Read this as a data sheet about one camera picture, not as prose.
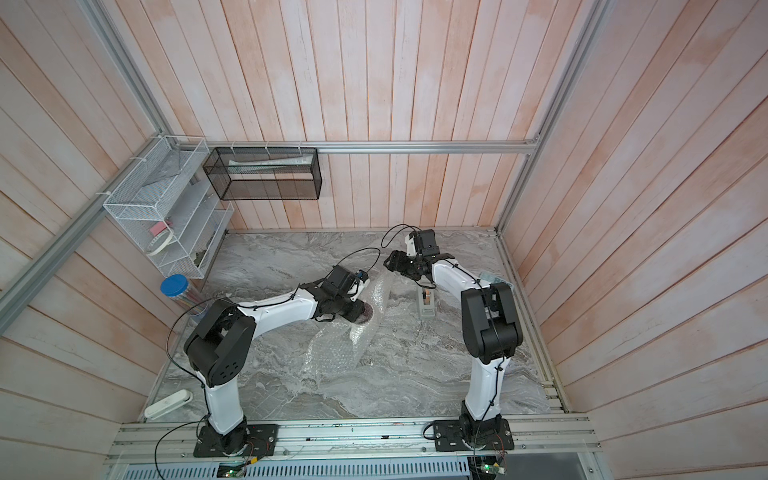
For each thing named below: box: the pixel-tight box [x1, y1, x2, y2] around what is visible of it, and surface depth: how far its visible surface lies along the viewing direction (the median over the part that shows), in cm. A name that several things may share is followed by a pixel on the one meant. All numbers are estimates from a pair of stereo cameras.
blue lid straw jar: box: [160, 274, 208, 316], surface depth 83 cm
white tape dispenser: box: [419, 288, 436, 318], surface depth 97 cm
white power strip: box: [144, 389, 193, 420], surface depth 78 cm
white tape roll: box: [146, 227, 173, 256], surface depth 82 cm
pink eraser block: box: [150, 221, 167, 236], surface depth 83 cm
